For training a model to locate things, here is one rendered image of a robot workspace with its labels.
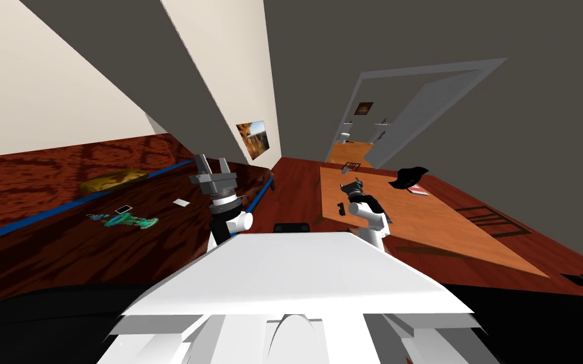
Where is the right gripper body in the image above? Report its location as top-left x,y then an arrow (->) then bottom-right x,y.
339,177 -> 370,205

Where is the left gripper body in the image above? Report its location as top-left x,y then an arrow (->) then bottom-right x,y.
189,171 -> 239,195

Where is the black hat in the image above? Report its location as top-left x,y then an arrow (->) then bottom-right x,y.
388,166 -> 431,191

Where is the orange wooden table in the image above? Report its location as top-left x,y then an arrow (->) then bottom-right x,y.
319,166 -> 551,279

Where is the yellow pillow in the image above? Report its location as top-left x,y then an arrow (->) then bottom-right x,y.
79,169 -> 150,196

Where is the green statuette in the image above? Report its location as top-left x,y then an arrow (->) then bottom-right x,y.
86,212 -> 161,231

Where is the grey door leaf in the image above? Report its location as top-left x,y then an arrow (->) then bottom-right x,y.
371,75 -> 476,171

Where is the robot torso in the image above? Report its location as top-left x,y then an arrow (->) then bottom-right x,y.
96,222 -> 501,364

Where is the dark red table blue edge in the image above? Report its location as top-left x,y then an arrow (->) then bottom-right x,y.
0,159 -> 277,315

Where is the orange landscape wall picture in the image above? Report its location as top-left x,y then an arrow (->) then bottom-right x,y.
235,119 -> 272,161

